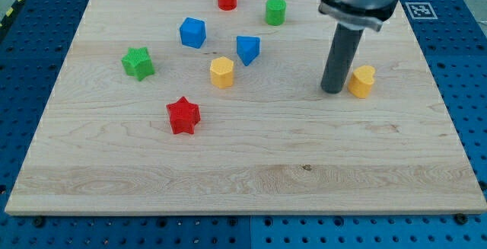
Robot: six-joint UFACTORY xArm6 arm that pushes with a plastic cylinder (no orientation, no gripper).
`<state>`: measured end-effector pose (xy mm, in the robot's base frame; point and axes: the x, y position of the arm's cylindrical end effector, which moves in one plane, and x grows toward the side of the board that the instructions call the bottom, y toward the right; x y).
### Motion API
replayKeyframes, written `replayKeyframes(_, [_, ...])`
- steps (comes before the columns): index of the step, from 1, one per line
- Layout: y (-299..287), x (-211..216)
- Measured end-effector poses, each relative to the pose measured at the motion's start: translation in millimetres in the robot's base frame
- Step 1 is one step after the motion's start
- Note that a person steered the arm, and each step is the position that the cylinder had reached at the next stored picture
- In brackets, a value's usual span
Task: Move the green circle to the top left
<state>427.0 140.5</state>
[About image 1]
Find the light wooden board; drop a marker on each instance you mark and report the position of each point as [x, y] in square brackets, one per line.
[272, 143]

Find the yellow hexagon block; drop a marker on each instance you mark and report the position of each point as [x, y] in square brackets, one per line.
[222, 72]

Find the red star block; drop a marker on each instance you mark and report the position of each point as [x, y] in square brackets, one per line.
[183, 116]

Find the blue triangle block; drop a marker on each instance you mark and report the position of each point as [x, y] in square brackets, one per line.
[248, 48]

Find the blue cube block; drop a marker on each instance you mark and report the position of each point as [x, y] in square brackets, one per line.
[192, 32]

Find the green cylinder block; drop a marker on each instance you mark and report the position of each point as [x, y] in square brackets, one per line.
[275, 12]

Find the green star block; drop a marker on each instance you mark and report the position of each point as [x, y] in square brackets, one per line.
[137, 63]

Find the yellow heart block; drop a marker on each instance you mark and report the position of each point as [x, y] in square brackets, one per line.
[362, 81]

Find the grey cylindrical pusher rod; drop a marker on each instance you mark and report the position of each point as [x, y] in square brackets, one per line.
[342, 52]

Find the white fiducial marker tag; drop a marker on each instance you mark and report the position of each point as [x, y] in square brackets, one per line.
[421, 11]

